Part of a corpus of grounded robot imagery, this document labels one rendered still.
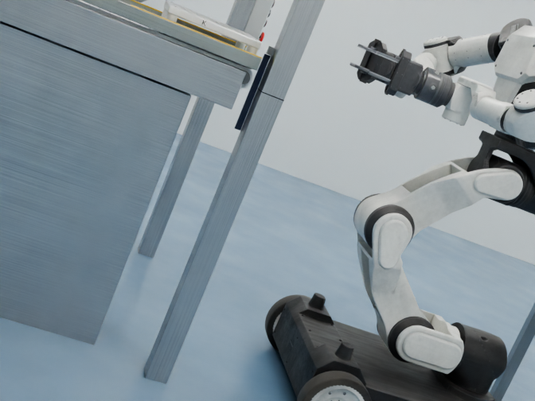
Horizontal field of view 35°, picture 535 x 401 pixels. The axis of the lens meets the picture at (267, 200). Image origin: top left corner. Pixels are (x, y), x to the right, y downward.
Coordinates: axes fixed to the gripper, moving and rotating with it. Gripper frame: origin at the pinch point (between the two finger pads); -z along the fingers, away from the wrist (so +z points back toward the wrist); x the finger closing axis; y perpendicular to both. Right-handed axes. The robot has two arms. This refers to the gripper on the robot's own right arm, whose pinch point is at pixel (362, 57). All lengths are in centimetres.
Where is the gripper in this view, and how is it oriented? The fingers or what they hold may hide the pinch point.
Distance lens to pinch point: 242.7
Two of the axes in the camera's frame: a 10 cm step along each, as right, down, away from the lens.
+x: -3.8, 9.0, 2.0
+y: -6.2, -4.1, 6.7
